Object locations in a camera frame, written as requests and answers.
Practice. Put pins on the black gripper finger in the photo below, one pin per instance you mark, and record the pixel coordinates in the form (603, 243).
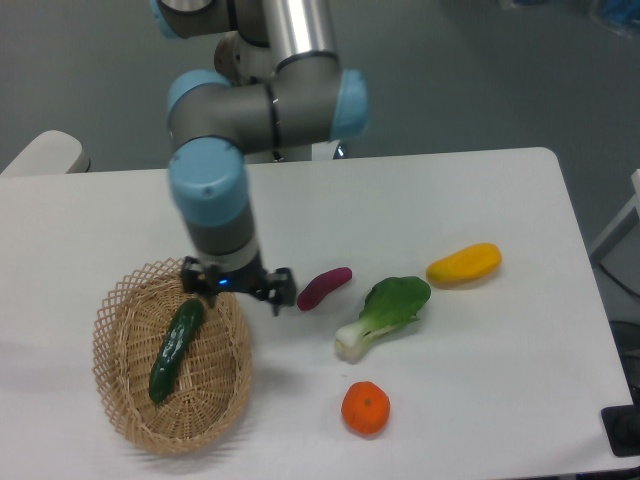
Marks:
(278, 288)
(196, 279)

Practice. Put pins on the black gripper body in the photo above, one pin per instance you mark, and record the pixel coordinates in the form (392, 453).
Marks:
(247, 280)

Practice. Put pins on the green cucumber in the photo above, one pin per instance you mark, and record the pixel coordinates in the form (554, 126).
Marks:
(182, 330)

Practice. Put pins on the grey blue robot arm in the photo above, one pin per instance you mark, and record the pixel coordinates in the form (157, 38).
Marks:
(304, 98)

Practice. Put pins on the woven wicker basket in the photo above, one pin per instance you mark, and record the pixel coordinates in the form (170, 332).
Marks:
(215, 375)

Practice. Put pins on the purple sweet potato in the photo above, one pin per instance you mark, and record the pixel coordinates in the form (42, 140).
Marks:
(321, 286)

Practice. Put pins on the green bok choy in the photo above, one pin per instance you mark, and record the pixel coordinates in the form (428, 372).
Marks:
(391, 304)

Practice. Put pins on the orange tangerine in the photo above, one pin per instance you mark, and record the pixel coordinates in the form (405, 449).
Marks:
(365, 408)

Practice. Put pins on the white chair seat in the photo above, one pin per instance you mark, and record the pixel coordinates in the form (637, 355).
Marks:
(51, 153)

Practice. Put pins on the yellow mango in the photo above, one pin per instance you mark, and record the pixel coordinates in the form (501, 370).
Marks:
(469, 264)

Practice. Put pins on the white furniture leg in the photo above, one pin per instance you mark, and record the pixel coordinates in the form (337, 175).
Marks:
(621, 225)

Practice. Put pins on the black device at edge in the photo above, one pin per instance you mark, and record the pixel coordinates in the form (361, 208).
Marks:
(622, 429)

